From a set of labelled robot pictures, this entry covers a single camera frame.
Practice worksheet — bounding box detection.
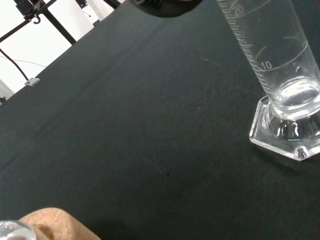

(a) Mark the grey cloth clip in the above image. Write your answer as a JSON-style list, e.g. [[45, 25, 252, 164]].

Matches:
[[24, 77, 41, 87]]

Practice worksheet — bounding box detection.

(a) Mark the black tripod frame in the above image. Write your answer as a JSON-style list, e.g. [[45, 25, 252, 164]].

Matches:
[[0, 0, 128, 46]]

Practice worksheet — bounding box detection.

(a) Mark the brown cork ring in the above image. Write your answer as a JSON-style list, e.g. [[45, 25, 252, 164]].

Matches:
[[18, 206, 103, 240]]

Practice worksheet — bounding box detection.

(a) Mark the clear round-bottom flask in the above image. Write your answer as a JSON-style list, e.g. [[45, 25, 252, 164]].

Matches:
[[0, 219, 39, 240]]

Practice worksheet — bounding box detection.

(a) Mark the black bench cloth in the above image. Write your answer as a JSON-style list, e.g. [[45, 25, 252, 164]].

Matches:
[[0, 0, 320, 240]]

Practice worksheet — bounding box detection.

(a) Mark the dark red cable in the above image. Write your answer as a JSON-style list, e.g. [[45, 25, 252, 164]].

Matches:
[[0, 47, 30, 84]]

